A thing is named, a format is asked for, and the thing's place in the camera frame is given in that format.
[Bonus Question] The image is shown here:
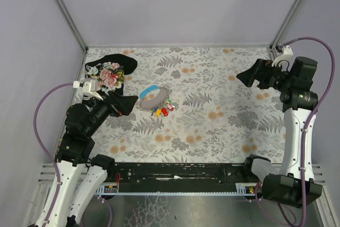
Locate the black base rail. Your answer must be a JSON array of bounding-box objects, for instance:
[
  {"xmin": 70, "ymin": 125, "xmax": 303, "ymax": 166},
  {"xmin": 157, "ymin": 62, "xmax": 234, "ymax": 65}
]
[{"xmin": 102, "ymin": 163, "xmax": 258, "ymax": 191}]

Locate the white cable duct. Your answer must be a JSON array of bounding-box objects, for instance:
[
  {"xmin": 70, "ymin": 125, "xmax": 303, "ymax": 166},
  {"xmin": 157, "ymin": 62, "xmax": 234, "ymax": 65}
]
[{"xmin": 94, "ymin": 183, "xmax": 254, "ymax": 197}]

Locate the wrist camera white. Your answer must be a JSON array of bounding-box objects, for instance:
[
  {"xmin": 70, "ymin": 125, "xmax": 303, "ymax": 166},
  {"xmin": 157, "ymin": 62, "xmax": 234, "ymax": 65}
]
[
  {"xmin": 73, "ymin": 79, "xmax": 104, "ymax": 100},
  {"xmin": 272, "ymin": 45, "xmax": 293, "ymax": 66}
]

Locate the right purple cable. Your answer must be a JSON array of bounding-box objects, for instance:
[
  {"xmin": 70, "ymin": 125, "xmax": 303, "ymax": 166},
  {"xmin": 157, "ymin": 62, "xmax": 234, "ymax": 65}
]
[{"xmin": 254, "ymin": 36, "xmax": 336, "ymax": 226}]

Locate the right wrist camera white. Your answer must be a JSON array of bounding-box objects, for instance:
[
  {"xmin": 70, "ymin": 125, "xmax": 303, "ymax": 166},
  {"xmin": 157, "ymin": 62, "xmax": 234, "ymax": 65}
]
[{"xmin": 272, "ymin": 45, "xmax": 293, "ymax": 66}]

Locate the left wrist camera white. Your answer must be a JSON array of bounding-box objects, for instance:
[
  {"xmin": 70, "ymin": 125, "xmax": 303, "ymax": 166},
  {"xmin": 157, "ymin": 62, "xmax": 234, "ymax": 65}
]
[{"xmin": 73, "ymin": 79, "xmax": 104, "ymax": 100}]

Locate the black floral cloth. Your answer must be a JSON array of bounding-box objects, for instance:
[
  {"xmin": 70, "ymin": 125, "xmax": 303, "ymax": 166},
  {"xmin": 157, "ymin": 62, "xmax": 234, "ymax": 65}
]
[{"xmin": 84, "ymin": 54, "xmax": 138, "ymax": 95}]

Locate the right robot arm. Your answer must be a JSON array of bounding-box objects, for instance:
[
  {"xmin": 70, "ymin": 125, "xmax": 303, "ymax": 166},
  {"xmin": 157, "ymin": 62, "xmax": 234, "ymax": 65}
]
[{"xmin": 236, "ymin": 57, "xmax": 322, "ymax": 208}]

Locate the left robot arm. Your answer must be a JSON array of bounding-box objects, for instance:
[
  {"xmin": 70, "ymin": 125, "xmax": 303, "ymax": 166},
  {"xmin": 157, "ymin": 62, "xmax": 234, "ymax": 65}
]
[{"xmin": 34, "ymin": 93, "xmax": 138, "ymax": 226}]

